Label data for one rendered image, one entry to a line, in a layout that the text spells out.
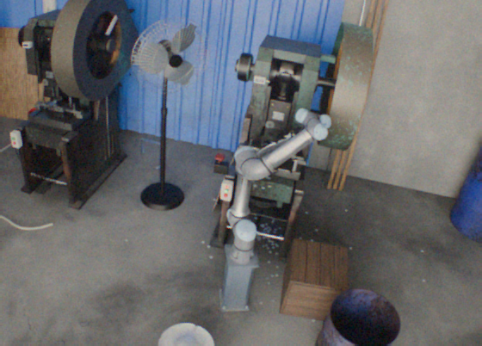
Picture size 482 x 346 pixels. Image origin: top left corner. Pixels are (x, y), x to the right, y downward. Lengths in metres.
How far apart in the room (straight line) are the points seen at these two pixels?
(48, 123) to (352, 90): 2.33
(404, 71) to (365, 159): 1.01
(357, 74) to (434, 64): 1.77
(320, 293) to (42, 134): 2.40
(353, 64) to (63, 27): 1.79
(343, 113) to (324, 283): 1.04
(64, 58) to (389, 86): 2.82
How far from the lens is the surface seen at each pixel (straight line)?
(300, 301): 2.61
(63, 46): 2.67
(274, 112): 2.63
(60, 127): 3.30
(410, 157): 4.26
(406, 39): 3.80
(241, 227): 2.24
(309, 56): 2.51
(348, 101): 2.23
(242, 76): 2.57
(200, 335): 2.17
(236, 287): 2.51
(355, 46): 2.31
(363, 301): 2.47
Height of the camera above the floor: 2.15
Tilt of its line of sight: 33 degrees down
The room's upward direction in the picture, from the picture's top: 8 degrees clockwise
